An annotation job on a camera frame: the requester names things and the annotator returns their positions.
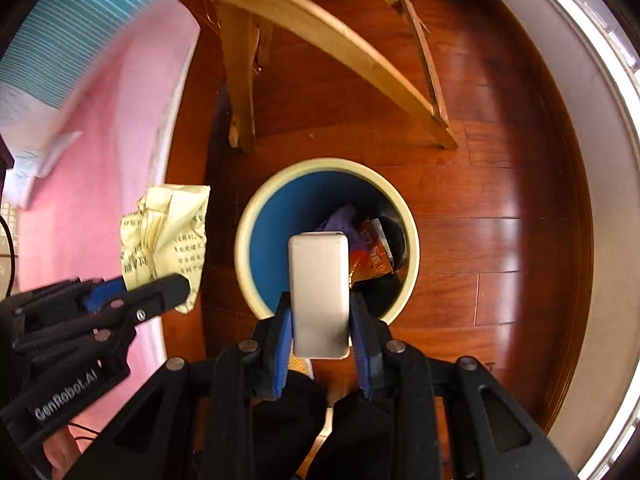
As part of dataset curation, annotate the yellow printed paper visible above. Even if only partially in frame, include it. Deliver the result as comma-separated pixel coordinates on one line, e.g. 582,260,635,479
119,184,210,314

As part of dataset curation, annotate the white rectangular box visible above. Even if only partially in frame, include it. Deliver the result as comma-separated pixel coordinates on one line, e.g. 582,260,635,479
288,231,349,360

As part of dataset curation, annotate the cream and blue trash bin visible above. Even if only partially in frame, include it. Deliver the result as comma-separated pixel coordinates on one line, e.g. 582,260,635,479
234,158,420,323

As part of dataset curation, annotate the orange snack wrapper in bin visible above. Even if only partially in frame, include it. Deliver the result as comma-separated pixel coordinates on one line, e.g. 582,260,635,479
349,219,394,286

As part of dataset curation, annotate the pink bed sheet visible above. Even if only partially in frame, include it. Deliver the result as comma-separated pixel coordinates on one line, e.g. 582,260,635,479
16,0,202,436

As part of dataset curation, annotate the teal and white tablecloth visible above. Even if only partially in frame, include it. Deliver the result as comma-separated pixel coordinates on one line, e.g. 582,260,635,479
1,0,156,209

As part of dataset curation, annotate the wooden table frame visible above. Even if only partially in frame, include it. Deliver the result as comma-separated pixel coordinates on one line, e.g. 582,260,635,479
212,0,458,153

